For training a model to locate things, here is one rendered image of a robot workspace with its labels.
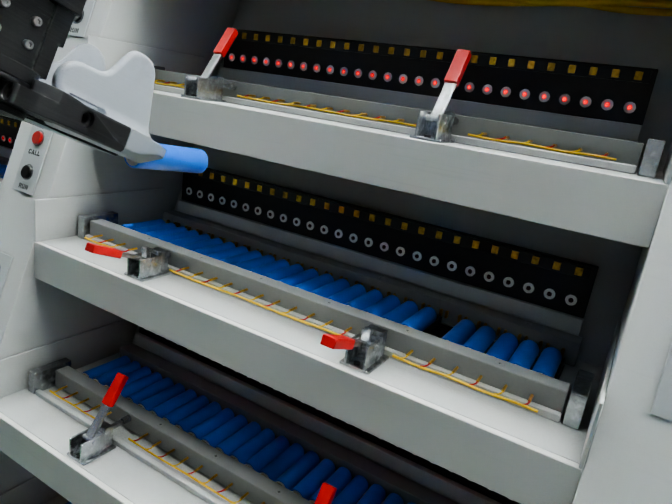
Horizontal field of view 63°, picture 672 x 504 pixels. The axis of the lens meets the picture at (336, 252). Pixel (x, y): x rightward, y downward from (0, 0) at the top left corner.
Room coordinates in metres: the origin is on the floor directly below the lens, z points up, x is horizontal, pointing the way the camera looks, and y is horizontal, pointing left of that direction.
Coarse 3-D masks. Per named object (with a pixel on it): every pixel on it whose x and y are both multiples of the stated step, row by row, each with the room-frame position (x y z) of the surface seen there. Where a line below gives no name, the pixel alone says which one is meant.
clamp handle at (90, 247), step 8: (88, 248) 0.52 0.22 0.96; (96, 248) 0.51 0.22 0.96; (104, 248) 0.52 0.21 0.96; (112, 248) 0.54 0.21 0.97; (144, 248) 0.57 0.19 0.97; (112, 256) 0.53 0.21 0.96; (120, 256) 0.54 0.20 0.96; (128, 256) 0.55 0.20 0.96; (136, 256) 0.56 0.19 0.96; (144, 256) 0.58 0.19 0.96
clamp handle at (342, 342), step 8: (328, 336) 0.39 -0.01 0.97; (336, 336) 0.41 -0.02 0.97; (344, 336) 0.42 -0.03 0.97; (368, 336) 0.45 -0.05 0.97; (328, 344) 0.39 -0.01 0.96; (336, 344) 0.39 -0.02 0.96; (344, 344) 0.41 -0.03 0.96; (352, 344) 0.42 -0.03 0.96; (360, 344) 0.44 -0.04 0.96; (368, 344) 0.45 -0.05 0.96
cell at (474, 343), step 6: (480, 330) 0.52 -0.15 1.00; (486, 330) 0.52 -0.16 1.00; (492, 330) 0.53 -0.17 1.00; (474, 336) 0.50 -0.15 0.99; (480, 336) 0.50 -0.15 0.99; (486, 336) 0.51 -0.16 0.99; (492, 336) 0.52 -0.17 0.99; (468, 342) 0.49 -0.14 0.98; (474, 342) 0.49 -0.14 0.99; (480, 342) 0.49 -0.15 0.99; (486, 342) 0.50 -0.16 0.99; (474, 348) 0.48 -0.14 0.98; (480, 348) 0.49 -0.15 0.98; (486, 348) 0.50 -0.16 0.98
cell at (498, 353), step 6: (504, 336) 0.51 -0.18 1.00; (510, 336) 0.51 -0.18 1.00; (498, 342) 0.50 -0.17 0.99; (504, 342) 0.50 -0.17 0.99; (510, 342) 0.50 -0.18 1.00; (516, 342) 0.51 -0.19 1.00; (492, 348) 0.48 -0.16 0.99; (498, 348) 0.48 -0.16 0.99; (504, 348) 0.49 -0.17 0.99; (510, 348) 0.50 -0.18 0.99; (492, 354) 0.47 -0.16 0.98; (498, 354) 0.47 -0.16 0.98; (504, 354) 0.48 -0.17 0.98; (510, 354) 0.49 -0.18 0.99
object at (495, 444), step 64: (128, 192) 0.73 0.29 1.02; (64, 256) 0.61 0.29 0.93; (128, 320) 0.57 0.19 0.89; (192, 320) 0.53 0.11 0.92; (256, 320) 0.52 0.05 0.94; (576, 320) 0.53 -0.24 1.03; (320, 384) 0.46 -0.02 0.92; (384, 384) 0.43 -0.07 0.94; (448, 384) 0.45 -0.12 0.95; (576, 384) 0.42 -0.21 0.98; (448, 448) 0.41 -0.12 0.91; (512, 448) 0.38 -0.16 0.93; (576, 448) 0.39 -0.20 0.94
